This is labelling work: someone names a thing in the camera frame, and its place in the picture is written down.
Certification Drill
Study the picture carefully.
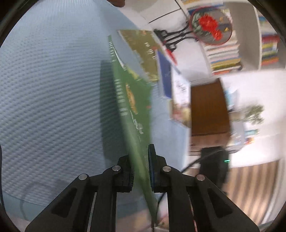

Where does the light blue textured mat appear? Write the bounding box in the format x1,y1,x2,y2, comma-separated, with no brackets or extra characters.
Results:
0,4,190,221

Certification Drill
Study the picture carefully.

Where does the dark blue book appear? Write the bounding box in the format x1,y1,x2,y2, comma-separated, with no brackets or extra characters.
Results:
155,50,181,100

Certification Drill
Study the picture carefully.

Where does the black fan stand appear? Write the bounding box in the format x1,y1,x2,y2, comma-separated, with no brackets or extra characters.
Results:
153,23,199,51

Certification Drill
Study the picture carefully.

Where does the olive green illustrated book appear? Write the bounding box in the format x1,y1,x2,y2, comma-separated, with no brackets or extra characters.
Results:
117,30,160,83

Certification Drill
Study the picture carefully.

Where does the round red flower fan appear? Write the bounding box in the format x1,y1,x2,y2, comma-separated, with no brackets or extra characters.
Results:
189,7,234,46

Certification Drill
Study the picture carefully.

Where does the bright green leafy book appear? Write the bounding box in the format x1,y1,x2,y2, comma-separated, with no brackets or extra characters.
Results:
108,34,159,218

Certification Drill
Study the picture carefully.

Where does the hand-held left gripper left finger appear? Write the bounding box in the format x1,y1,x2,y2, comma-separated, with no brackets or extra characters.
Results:
24,155,134,232

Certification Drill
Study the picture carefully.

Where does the row of colourful books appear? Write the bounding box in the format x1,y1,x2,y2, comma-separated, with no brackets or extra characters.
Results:
257,13,281,67

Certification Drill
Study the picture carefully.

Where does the white bookshelf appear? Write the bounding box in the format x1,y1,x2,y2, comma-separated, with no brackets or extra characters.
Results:
139,0,286,78

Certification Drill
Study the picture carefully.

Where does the red tassel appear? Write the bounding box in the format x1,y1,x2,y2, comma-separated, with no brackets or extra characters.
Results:
165,48,178,66

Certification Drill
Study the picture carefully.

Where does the stack of shelf books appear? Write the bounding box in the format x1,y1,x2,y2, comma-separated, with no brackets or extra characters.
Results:
204,33,243,75

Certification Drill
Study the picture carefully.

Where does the white rabbit picture book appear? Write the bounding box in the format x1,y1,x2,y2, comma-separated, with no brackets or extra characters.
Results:
171,71,193,128

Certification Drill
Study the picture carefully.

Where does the green potted plant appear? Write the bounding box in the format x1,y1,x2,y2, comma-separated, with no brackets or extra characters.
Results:
232,105,265,125

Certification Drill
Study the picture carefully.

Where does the brown wooden cabinet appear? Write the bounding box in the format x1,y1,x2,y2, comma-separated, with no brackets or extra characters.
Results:
189,78,231,157

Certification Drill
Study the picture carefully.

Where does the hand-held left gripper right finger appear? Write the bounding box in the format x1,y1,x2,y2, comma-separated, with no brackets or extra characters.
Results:
147,144,261,232

